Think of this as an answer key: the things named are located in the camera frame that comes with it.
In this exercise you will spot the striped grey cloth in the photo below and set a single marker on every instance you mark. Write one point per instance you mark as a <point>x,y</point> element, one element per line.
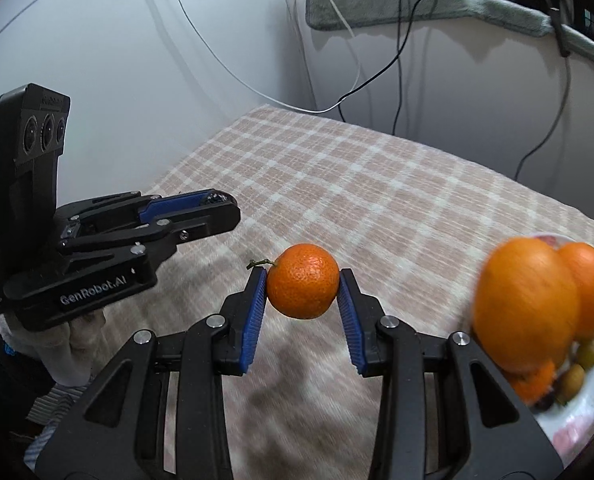
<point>52,405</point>

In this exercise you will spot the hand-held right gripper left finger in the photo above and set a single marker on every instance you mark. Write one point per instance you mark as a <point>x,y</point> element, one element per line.
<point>254,320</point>

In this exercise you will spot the tangerine with stem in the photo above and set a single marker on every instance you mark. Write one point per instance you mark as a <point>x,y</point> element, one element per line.
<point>302,280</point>

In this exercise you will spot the black lamp stand clamp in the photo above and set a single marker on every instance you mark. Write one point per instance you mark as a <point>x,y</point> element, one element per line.
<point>559,30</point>

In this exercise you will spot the oval large orange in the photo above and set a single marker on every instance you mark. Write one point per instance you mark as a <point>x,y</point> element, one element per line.
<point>527,305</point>

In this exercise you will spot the small brown kiwi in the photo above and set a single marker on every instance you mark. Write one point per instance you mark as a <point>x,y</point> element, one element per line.
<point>570,382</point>

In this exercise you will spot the dark plum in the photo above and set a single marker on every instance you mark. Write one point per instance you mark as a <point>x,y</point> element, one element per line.
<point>546,402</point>

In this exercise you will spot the floral white plate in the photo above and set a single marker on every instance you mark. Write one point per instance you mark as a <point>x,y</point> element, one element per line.
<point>582,425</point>

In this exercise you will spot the round large orange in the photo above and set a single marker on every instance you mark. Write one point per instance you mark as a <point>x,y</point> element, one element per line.
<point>589,285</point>

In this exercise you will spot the small tangerine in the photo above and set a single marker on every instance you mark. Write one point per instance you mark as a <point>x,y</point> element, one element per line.
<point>532,382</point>

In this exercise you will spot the green kiwi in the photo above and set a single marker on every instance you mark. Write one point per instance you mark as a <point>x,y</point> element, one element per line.
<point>592,349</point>

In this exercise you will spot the person's left hand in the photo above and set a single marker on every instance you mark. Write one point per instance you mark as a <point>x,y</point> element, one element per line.
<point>72,355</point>

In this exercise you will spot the grey windowsill cloth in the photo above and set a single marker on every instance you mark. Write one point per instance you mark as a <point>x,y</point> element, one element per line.
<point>427,5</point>

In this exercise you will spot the checked beige tablecloth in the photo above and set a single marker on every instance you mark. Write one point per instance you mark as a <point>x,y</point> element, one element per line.
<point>377,185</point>

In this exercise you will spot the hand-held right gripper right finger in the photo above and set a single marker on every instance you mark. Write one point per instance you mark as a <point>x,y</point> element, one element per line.
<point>349,320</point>

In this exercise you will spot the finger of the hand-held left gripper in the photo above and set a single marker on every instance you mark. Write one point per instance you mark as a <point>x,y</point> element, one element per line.
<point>177,205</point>
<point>207,222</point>

